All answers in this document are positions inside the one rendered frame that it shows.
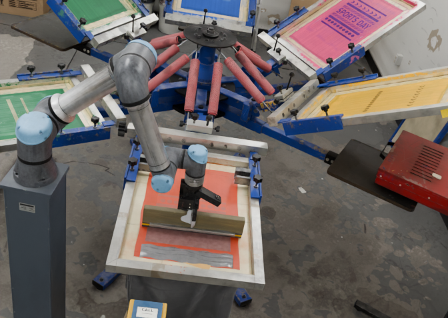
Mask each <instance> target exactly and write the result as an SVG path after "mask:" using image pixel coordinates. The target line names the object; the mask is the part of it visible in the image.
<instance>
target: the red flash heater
mask: <svg viewBox="0 0 448 318"><path fill-rule="evenodd" d="M433 173H435V174H438V175H440V176H441V179H437V178H434V177H433V176H432V174H433ZM376 176H377V177H376V179H375V182H374V183H376V184H378V185H380V186H383V187H385V188H387V189H390V190H392V191H394V192H396V193H398V194H400V195H402V196H405V197H407V198H409V199H412V200H414V201H416V202H418V203H420V204H422V205H425V206H427V207H429V208H431V209H434V210H436V211H438V212H440V213H442V214H444V215H447V216H448V148H446V147H444V146H442V145H439V144H437V143H434V142H432V141H429V140H427V139H424V138H422V137H420V136H417V135H414V134H412V133H410V132H408V131H405V130H402V132H401V134H400V136H399V137H398V139H397V140H396V142H395V144H394V145H393V147H392V148H391V150H390V152H389V153H388V155H387V156H386V158H385V159H384V161H383V162H382V164H381V166H380V167H379V169H378V171H377V174H376Z"/></svg>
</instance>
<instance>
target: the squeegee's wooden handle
mask: <svg viewBox="0 0 448 318"><path fill-rule="evenodd" d="M187 212H188V210H187V211H184V210H181V209H176V208H170V207H160V206H154V205H144V209H143V220H142V223H146V224H149V223H150V222H151V223H161V224H167V225H177V226H183V227H191V224H190V223H186V222H184V221H182V220H181V217H182V216H184V215H186V214H187ZM244 226H245V218H244V217H239V216H233V215H224V214H218V213H208V212H202V211H198V212H197V217H196V222H195V226H194V227H193V228H200V229H210V230H216V231H226V232H232V233H235V234H236V235H242V234H243V229H244Z"/></svg>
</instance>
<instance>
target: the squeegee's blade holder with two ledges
mask: <svg viewBox="0 0 448 318"><path fill-rule="evenodd" d="M149 226H151V227H161V228H168V229H178V230H184V231H194V232H200V233H210V234H216V235H226V236H232V237H234V236H235V233H232V232H226V231H216V230H210V229H200V228H190V227H183V226H177V225H167V224H161V223H151V222H150V223H149Z"/></svg>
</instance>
